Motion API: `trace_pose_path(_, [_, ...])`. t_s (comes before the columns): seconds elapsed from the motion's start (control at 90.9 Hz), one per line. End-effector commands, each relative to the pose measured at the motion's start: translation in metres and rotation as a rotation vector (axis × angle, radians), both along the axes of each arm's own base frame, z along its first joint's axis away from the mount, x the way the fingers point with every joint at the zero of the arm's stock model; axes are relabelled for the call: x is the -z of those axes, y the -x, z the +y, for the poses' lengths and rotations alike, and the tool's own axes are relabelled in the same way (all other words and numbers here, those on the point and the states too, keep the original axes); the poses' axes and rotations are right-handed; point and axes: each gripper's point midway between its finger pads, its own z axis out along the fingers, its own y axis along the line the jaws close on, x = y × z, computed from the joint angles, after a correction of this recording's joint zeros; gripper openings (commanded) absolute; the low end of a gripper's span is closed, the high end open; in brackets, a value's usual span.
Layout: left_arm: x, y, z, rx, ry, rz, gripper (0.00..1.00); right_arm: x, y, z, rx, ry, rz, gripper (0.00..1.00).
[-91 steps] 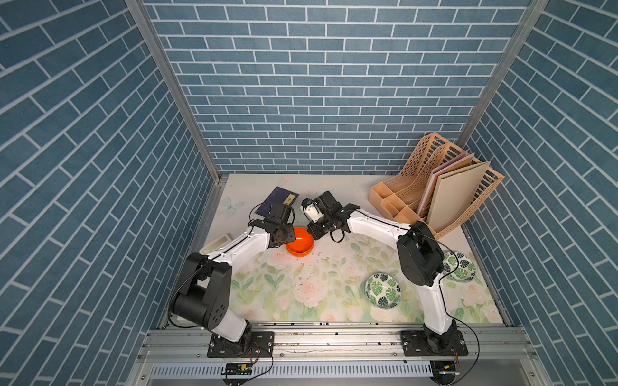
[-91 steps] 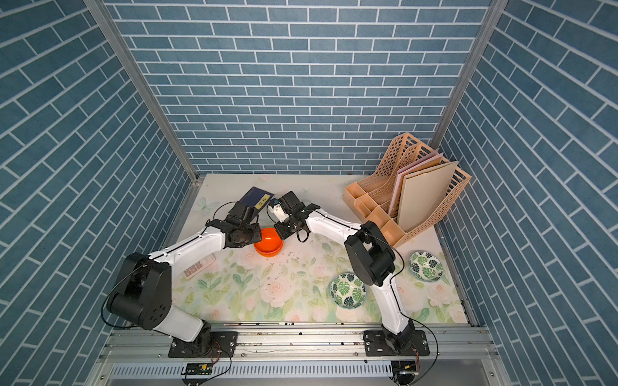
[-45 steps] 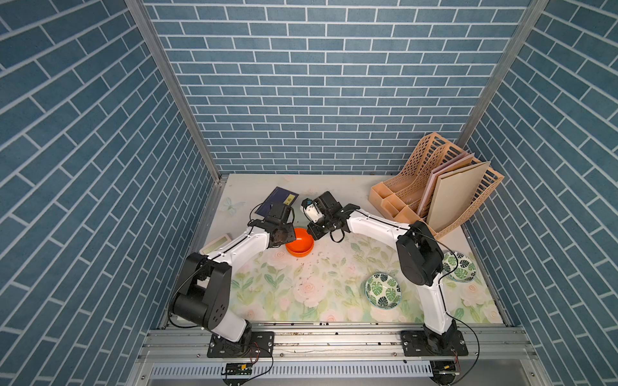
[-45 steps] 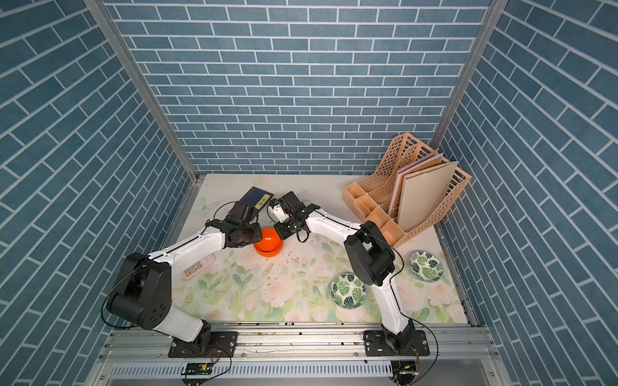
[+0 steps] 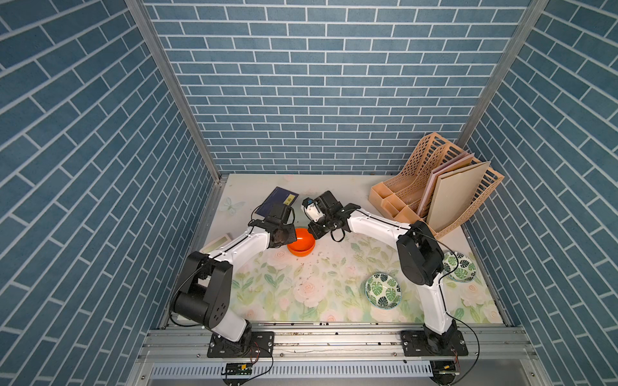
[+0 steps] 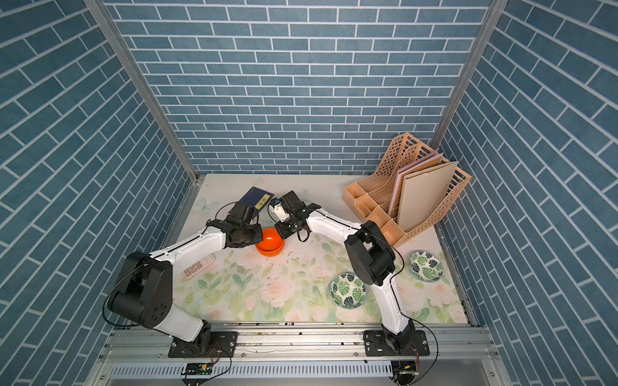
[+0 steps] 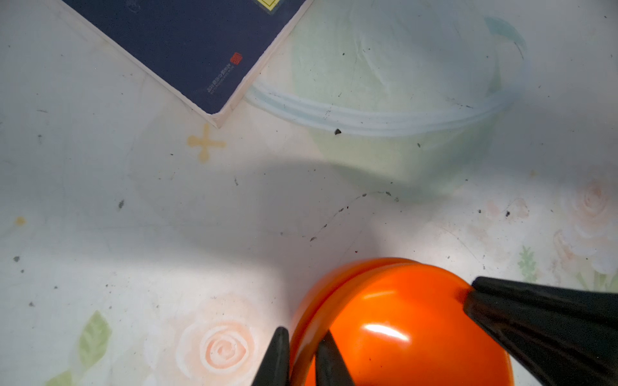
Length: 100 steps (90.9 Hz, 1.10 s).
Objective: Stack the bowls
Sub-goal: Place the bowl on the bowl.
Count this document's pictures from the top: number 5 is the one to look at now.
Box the orange bowl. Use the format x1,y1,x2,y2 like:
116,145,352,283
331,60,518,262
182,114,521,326
287,228,315,249
288,246,315,257

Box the green leaf bowl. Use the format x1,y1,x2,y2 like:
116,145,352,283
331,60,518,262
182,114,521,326
363,273,402,310
443,252,477,283

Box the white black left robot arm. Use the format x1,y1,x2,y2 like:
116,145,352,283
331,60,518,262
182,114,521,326
169,204,296,344

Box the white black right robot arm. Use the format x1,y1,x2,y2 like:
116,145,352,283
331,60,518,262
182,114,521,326
302,191,458,355

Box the dark blue book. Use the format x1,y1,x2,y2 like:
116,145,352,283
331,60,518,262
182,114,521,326
256,187,299,217

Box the floral table mat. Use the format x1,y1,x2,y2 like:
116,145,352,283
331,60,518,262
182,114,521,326
230,234,503,324

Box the orange plastic file rack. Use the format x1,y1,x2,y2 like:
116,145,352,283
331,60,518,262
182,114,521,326
369,133,504,238

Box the pink folder behind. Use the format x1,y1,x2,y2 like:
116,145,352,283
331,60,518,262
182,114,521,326
416,153,475,218

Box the beige folder front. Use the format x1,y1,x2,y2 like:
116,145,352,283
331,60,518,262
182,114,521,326
426,162,490,232

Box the green circuit board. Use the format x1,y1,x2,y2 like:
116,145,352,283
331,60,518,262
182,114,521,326
222,363,253,378

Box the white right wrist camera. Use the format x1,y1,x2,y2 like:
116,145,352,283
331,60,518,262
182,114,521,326
302,198,323,223

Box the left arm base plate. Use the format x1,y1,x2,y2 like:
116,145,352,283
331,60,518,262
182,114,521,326
207,331,275,359

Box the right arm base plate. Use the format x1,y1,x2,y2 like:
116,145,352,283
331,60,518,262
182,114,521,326
400,330,469,358

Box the aluminium front rail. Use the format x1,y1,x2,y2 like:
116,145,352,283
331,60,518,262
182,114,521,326
137,323,538,363

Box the aluminium corner post left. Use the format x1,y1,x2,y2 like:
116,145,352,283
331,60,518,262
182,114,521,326
125,0,221,184

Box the aluminium corner post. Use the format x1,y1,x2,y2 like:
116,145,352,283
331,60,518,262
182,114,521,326
455,0,549,147
125,0,221,184

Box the aluminium corner post right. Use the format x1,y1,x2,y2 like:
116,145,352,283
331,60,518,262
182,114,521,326
455,0,549,147

